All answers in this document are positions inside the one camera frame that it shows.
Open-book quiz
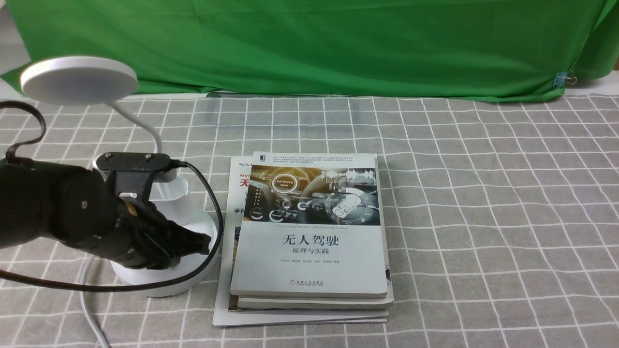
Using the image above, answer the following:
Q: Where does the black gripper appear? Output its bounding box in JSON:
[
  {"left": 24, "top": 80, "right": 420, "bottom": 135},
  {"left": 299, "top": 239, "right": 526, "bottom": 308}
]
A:
[{"left": 99, "top": 193, "right": 211, "bottom": 270}]

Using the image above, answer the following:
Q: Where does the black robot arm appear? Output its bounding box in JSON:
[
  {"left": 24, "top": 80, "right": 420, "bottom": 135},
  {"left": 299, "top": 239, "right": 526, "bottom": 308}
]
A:
[{"left": 1, "top": 160, "right": 211, "bottom": 270}]

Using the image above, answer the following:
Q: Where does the white desk lamp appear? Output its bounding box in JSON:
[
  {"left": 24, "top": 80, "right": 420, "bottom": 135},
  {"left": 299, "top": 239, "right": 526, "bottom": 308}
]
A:
[{"left": 1, "top": 57, "right": 223, "bottom": 297}]

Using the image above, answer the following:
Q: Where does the bottom magazine in stack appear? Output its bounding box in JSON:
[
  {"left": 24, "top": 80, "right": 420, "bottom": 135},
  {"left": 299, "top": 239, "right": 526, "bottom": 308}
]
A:
[{"left": 212, "top": 156, "right": 389, "bottom": 327}]

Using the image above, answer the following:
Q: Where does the self-driving book top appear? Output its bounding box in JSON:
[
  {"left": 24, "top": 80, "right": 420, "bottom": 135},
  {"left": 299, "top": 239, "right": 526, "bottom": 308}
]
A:
[{"left": 230, "top": 151, "right": 389, "bottom": 298}]

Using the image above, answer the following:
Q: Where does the green backdrop cloth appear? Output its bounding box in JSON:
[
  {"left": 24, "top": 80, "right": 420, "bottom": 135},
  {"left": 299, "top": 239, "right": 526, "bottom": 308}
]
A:
[{"left": 6, "top": 0, "right": 618, "bottom": 102}]

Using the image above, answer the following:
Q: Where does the blue binder clip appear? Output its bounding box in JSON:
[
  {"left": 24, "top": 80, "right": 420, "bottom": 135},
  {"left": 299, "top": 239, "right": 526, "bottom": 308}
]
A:
[{"left": 552, "top": 71, "right": 578, "bottom": 89}]

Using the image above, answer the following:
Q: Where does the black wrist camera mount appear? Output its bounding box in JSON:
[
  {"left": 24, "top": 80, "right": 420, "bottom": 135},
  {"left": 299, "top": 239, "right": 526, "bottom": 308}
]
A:
[{"left": 94, "top": 152, "right": 173, "bottom": 205}]

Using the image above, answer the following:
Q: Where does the white lamp power cord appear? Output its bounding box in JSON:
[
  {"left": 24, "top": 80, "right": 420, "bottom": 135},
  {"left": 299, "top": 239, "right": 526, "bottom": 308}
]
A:
[{"left": 80, "top": 255, "right": 112, "bottom": 348}]

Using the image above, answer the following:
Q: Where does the black camera cable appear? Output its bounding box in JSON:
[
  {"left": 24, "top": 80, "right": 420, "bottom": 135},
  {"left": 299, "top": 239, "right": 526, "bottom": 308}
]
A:
[{"left": 0, "top": 101, "right": 224, "bottom": 293}]

